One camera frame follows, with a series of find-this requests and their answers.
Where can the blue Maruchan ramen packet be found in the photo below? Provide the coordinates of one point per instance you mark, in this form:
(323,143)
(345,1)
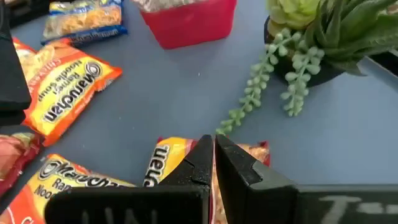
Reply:
(84,21)

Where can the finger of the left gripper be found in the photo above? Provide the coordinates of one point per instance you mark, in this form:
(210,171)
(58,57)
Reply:
(12,77)

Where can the red Maruchan ramen packet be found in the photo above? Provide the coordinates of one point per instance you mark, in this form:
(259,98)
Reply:
(15,155)
(169,155)

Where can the succulent plant in black pot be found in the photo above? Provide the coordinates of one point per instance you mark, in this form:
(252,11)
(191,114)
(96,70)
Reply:
(311,46)

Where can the red plastic bin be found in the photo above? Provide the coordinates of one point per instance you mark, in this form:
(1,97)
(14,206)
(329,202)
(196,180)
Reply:
(189,28)

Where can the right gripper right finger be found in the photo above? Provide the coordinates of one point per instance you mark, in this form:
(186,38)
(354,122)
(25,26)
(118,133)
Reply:
(242,186)

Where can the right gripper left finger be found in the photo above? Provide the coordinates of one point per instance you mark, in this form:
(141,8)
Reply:
(192,174)

